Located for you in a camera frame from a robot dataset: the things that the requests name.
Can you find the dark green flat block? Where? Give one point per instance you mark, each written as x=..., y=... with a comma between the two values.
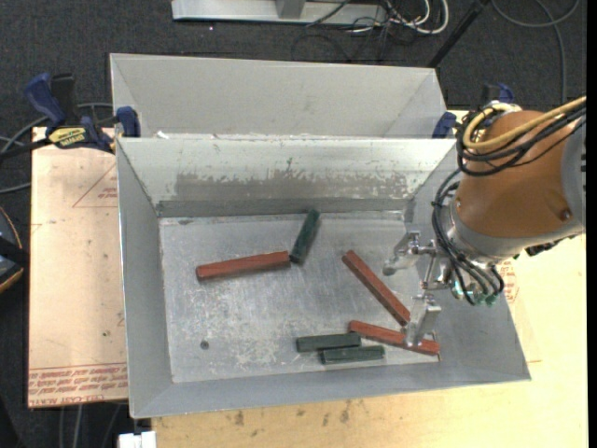
x=306, y=236
x=352, y=355
x=328, y=342

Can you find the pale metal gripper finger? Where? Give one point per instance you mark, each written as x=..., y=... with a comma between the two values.
x=422, y=320
x=406, y=250

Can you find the red-brown flat block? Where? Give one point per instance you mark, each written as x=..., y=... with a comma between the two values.
x=242, y=266
x=375, y=286
x=378, y=333

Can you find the brown cardboard board red print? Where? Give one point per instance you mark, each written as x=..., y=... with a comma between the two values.
x=74, y=259

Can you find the grey metal bin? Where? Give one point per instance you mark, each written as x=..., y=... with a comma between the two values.
x=242, y=306

